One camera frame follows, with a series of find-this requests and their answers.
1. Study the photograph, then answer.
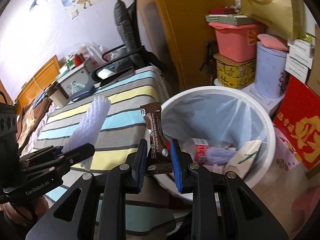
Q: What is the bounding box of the grey quilted chair cushion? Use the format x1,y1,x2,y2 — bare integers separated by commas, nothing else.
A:
114,0,150,67

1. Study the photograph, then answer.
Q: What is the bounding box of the white tissue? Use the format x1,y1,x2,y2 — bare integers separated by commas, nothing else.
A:
96,69,117,79

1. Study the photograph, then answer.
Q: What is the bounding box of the striped tablecloth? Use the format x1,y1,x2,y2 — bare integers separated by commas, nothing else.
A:
32,66,175,233

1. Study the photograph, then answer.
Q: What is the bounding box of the pink floral box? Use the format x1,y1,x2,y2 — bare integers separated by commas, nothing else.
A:
274,127,303,170

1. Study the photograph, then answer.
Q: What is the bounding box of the brown blanket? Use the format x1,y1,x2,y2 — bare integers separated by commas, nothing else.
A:
19,96,57,140

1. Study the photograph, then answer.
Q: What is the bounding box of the red box gold print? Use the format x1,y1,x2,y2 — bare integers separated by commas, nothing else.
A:
272,75,320,170

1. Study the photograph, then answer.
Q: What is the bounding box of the black phone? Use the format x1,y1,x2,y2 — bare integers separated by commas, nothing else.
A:
99,67,135,89

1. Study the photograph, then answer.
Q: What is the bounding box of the brown coffee sachet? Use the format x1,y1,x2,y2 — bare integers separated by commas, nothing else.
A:
140,102,174,175

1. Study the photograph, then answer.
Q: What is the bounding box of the white square box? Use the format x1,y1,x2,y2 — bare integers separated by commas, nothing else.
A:
214,79,280,113

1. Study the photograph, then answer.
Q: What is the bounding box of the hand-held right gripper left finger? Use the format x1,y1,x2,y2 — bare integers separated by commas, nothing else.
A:
25,139,148,240

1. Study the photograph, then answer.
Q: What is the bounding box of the wooden wardrobe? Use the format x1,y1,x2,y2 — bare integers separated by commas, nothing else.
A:
127,0,240,90

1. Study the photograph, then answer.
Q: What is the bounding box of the lilac cylinder bin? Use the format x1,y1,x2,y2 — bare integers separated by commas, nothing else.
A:
254,40,288,99

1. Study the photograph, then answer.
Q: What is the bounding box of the gold paper bag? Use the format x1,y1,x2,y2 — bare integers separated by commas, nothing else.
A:
236,0,304,40

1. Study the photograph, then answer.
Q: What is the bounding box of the dark red flat box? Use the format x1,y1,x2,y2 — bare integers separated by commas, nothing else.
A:
209,7,240,15

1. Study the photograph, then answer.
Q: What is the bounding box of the black office chair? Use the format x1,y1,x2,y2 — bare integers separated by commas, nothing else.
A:
91,0,168,88

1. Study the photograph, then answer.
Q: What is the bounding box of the pink plastic bucket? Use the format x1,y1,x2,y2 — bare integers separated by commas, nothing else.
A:
208,21,267,63

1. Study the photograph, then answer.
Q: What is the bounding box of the pink lid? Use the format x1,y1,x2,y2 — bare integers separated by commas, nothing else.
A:
257,33,290,53

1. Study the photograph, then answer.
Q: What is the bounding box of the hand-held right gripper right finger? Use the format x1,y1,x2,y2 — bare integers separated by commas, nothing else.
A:
170,139,297,240

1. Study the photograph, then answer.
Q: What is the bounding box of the yellow floral box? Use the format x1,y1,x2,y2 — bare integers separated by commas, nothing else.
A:
214,53,257,89

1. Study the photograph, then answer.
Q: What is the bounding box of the striped flat box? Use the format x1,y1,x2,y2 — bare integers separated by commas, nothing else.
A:
205,14,255,26

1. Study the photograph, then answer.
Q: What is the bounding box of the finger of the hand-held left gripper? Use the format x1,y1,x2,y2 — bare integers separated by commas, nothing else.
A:
20,143,96,174
19,145,66,163

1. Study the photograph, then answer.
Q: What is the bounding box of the dark blue glasses case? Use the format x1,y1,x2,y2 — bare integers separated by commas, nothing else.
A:
71,85,95,102

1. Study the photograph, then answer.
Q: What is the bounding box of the white foam net sleeve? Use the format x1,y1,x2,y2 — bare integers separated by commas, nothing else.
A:
61,95,112,172
207,145,237,167

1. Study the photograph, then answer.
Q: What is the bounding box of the white plastic bag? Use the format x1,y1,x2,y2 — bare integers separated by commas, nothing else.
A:
75,42,105,65

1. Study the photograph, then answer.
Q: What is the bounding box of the beige mug brown lid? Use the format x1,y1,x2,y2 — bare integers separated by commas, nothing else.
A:
45,82,69,108

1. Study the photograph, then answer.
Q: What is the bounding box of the white round trash bin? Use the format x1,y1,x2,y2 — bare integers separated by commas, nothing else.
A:
152,86,277,200

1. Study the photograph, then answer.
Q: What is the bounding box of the grey bedside cabinet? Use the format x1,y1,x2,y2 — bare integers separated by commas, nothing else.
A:
57,66,94,93

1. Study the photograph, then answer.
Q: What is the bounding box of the person's left hand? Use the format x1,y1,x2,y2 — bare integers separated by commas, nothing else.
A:
0,197,49,228

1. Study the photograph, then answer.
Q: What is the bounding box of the pink plastic stool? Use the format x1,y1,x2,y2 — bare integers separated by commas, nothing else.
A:
291,187,320,230

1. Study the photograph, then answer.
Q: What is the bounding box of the wooden bed headboard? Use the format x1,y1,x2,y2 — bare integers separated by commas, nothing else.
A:
16,56,60,103

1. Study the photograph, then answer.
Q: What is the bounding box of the pale green plastic bag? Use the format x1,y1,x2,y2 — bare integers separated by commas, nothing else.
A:
67,82,85,95

